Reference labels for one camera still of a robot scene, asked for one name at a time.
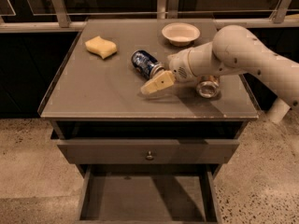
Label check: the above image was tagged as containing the yellow sponge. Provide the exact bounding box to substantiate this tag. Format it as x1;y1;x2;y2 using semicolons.
85;36;117;60

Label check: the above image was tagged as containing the blue pepsi can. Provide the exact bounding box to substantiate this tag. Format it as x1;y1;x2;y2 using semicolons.
131;50;164;79

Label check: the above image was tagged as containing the metal glass railing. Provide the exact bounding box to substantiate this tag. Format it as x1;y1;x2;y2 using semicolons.
0;0;299;33

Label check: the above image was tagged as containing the grey drawer cabinet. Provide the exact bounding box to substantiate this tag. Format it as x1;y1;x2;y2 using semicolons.
37;18;259;224

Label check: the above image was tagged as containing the gold silver can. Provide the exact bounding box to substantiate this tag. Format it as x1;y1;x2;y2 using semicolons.
196;76;220;99

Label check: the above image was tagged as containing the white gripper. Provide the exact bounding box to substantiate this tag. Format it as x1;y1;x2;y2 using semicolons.
140;49;197;95

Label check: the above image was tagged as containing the white bowl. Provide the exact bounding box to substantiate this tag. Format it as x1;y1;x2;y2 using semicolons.
162;22;201;47

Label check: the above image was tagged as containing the grey top drawer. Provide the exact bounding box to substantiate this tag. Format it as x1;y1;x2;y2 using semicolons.
57;138;239;164

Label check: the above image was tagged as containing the round metal drawer knob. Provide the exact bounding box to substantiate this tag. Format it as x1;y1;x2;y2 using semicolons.
146;151;154;161

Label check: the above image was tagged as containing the open grey middle drawer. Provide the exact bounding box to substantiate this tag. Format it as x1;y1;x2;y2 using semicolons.
74;164;222;224

